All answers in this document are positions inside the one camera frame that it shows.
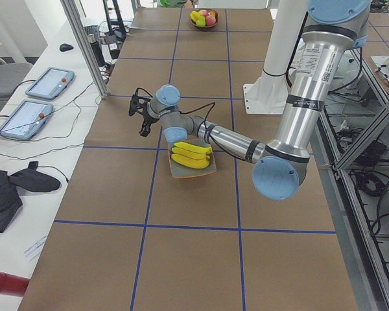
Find dark woven fruit basket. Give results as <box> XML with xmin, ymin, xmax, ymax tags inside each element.
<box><xmin>189</xmin><ymin>9</ymin><xmax>218</xmax><ymax>29</ymax></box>

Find upper blue teach pendant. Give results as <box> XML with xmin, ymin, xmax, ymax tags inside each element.
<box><xmin>25</xmin><ymin>67</ymin><xmax>75</xmax><ymax>100</ymax></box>

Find yellow banana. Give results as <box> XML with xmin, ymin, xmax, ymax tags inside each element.
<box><xmin>171</xmin><ymin>147</ymin><xmax>210</xmax><ymax>160</ymax></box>
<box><xmin>171</xmin><ymin>154</ymin><xmax>210</xmax><ymax>169</ymax></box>

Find person in green sweater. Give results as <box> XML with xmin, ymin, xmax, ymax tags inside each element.
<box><xmin>158</xmin><ymin>0</ymin><xmax>194</xmax><ymax>8</ymax></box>

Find black computer mouse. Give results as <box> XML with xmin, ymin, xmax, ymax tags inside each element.
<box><xmin>59</xmin><ymin>43</ymin><xmax>74</xmax><ymax>52</ymax></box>

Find blue teach pendant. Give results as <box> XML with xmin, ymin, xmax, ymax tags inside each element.
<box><xmin>0</xmin><ymin>99</ymin><xmax>54</xmax><ymax>141</ymax></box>
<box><xmin>25</xmin><ymin>67</ymin><xmax>75</xmax><ymax>100</ymax></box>

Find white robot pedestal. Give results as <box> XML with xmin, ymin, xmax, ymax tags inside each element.
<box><xmin>243</xmin><ymin>1</ymin><xmax>308</xmax><ymax>115</ymax></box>

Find aluminium frame post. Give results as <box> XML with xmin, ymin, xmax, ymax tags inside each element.
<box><xmin>60</xmin><ymin>0</ymin><xmax>108</xmax><ymax>99</ymax></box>

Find black water bottle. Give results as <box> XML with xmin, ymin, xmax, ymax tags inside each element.
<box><xmin>87</xmin><ymin>34</ymin><xmax>105</xmax><ymax>67</ymax></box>

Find black cloth bundle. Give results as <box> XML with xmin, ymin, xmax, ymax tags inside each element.
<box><xmin>0</xmin><ymin>161</ymin><xmax>61</xmax><ymax>233</ymax></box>

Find pink apple in basket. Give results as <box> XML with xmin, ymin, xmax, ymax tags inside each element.
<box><xmin>205</xmin><ymin>15</ymin><xmax>217</xmax><ymax>27</ymax></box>

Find upper pink apple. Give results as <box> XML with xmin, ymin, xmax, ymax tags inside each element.
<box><xmin>198</xmin><ymin>9</ymin><xmax>209</xmax><ymax>17</ymax></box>

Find yellow star fruit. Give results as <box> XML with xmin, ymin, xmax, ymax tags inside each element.
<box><xmin>190</xmin><ymin>10</ymin><xmax>206</xmax><ymax>27</ymax></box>

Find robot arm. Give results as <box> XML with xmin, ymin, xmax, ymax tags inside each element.
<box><xmin>129</xmin><ymin>1</ymin><xmax>370</xmax><ymax>200</ymax></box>

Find lower blue teach pendant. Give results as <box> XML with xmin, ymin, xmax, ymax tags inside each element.
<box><xmin>0</xmin><ymin>99</ymin><xmax>54</xmax><ymax>141</ymax></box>

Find red cylinder tube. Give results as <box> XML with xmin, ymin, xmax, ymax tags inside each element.
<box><xmin>0</xmin><ymin>271</ymin><xmax>30</xmax><ymax>297</ymax></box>

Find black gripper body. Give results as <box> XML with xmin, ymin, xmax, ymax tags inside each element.
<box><xmin>143</xmin><ymin>111</ymin><xmax>158</xmax><ymax>128</ymax></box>

